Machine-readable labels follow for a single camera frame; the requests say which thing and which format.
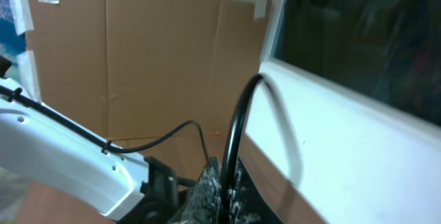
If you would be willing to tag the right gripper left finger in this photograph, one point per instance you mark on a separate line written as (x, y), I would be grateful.
(203, 200)

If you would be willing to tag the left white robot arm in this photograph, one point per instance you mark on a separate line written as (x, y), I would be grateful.
(41, 143)

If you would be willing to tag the cardboard box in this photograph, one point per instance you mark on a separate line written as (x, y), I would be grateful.
(132, 70)

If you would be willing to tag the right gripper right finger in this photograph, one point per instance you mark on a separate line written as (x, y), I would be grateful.
(249, 206)

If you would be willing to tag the dark window pane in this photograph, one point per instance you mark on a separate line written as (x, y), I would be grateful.
(388, 50)

